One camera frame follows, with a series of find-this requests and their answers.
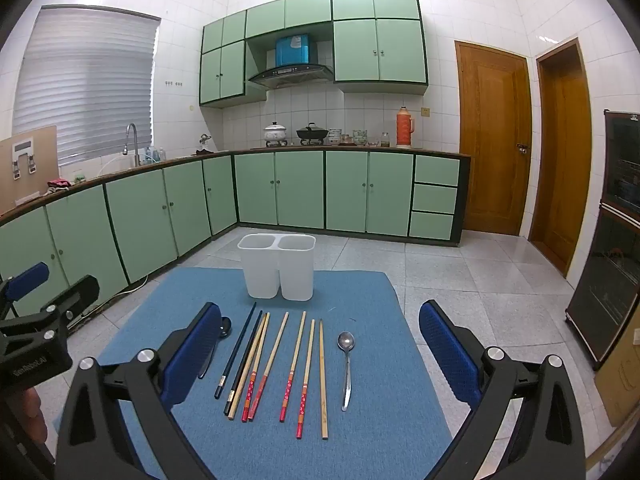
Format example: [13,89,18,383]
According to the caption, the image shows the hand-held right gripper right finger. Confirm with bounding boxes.
[419,300,588,480]

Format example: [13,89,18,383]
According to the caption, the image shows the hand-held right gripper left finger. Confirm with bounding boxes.
[52,302,223,480]

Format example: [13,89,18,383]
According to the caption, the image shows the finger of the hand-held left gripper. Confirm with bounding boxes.
[0,261,51,318]
[0,275,101,348]

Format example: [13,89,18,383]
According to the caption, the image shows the black spoon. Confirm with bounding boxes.
[198,316,233,380]

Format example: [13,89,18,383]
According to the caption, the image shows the black chopstick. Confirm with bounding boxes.
[223,310,264,415]
[215,302,258,400]

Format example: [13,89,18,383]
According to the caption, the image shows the red-handled bamboo chopstick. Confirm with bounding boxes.
[241,313,271,422]
[295,319,316,440]
[279,311,307,422]
[248,312,290,421]

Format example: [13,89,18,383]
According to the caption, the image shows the white two-compartment utensil holder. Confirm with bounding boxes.
[237,233,317,302]

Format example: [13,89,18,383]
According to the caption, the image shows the plain bamboo chopstick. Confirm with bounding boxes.
[318,318,330,441]
[228,312,270,421]

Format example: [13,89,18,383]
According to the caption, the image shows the blue table mat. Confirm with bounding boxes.
[95,267,453,480]

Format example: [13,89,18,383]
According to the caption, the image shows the wooden board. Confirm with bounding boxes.
[0,125,59,213]

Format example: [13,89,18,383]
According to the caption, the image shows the metal spoon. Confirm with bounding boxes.
[337,331,356,412]

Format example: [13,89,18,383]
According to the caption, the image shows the metal kitchen faucet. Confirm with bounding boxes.
[123,123,142,167]

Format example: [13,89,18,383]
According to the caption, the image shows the cardboard box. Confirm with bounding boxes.
[592,327,640,428]

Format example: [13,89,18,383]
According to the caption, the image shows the black glass-front cabinet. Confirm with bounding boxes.
[565,109,640,371]

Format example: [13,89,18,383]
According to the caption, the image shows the green base cabinets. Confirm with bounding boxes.
[0,149,472,311]

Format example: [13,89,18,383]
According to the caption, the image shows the white window blind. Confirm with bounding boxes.
[12,5,162,166]

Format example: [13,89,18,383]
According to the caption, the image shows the closed wooden door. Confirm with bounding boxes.
[455,40,533,237]

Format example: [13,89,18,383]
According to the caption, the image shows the wooden side door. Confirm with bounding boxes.
[529,37,593,278]

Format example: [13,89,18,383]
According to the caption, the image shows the orange thermos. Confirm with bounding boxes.
[396,106,417,149]

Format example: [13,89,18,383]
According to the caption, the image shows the white enamel pot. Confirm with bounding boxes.
[263,121,287,147]

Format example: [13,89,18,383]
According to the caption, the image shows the black wok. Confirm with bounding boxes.
[296,122,331,145]

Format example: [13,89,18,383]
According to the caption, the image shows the black range hood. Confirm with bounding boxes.
[248,63,335,90]

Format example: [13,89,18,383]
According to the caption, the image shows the blue hood cover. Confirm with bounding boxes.
[275,33,315,68]

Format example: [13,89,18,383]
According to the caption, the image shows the white floor cable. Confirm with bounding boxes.
[75,275,151,321]

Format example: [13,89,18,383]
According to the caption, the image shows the white clip bracket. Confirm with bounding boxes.
[11,137,39,179]

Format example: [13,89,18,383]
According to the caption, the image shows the green wall cabinets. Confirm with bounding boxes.
[199,0,430,108]

